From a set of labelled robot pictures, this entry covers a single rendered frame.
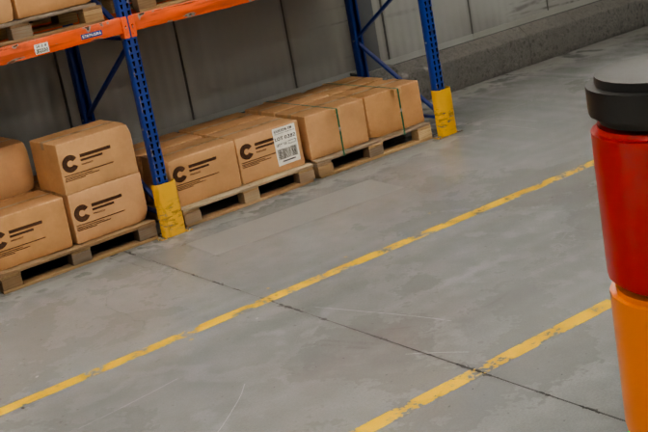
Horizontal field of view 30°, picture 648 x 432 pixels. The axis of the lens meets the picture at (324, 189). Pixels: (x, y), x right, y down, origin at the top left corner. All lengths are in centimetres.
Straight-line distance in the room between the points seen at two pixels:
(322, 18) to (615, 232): 1077
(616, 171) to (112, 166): 831
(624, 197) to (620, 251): 2
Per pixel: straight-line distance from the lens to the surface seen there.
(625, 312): 40
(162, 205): 872
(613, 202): 39
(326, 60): 1118
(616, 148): 38
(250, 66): 1071
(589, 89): 39
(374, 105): 991
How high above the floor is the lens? 242
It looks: 15 degrees down
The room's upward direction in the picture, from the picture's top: 10 degrees counter-clockwise
